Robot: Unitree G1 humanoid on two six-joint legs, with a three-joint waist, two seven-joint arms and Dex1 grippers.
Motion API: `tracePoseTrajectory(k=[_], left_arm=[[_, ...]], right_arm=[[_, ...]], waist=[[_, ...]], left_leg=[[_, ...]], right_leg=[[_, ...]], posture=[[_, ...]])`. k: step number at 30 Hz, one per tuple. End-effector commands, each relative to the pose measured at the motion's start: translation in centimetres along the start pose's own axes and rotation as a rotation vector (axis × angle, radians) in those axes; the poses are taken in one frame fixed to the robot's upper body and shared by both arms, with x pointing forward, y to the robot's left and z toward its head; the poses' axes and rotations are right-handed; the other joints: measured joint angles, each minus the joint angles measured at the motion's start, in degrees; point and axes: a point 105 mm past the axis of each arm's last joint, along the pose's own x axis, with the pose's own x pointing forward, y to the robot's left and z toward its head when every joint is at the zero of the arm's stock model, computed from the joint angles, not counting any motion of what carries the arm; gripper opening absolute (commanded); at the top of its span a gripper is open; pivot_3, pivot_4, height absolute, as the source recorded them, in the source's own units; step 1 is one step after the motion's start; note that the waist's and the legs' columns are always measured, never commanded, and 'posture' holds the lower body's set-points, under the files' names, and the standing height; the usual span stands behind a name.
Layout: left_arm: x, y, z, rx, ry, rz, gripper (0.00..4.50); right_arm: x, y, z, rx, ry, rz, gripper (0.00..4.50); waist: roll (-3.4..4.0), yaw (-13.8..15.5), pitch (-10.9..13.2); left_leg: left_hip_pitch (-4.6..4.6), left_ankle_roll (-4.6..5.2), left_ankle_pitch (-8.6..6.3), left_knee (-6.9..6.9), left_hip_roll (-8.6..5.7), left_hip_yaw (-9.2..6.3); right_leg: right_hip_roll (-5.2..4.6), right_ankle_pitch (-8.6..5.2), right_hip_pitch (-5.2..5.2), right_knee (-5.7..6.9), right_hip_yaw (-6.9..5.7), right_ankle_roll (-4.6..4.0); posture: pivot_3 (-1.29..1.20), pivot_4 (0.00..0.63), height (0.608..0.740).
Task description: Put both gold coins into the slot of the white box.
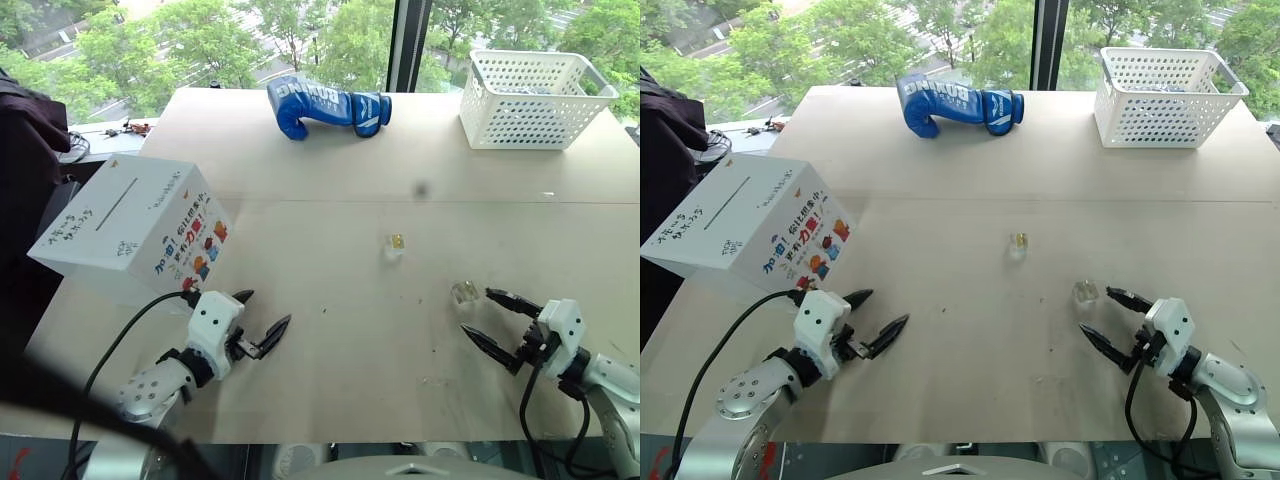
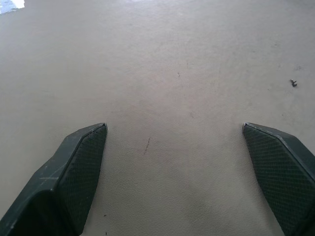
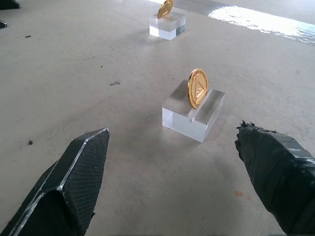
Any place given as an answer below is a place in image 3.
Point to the gold coin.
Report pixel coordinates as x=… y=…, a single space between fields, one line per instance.
x=198 y=88
x=165 y=8

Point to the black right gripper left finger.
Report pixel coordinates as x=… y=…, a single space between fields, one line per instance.
x=73 y=184

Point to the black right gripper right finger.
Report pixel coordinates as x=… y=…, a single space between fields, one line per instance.
x=278 y=172

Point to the clear acrylic block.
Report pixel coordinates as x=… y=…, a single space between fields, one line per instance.
x=167 y=24
x=192 y=118

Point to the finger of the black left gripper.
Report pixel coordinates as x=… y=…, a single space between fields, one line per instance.
x=2 y=24
x=8 y=3

